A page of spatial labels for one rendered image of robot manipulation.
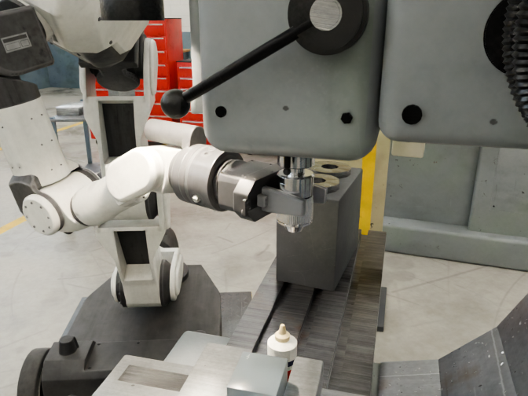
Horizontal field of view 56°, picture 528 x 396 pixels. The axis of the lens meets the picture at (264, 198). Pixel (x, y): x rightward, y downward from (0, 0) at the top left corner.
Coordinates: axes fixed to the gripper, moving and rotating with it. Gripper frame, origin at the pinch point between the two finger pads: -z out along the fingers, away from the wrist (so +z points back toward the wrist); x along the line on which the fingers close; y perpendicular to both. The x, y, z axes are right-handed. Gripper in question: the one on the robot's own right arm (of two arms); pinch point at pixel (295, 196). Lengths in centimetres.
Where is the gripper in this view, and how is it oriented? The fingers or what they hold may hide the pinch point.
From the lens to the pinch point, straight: 63.3
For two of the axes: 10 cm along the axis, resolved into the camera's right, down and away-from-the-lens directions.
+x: 5.6, -2.8, 7.8
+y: -0.1, 9.4, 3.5
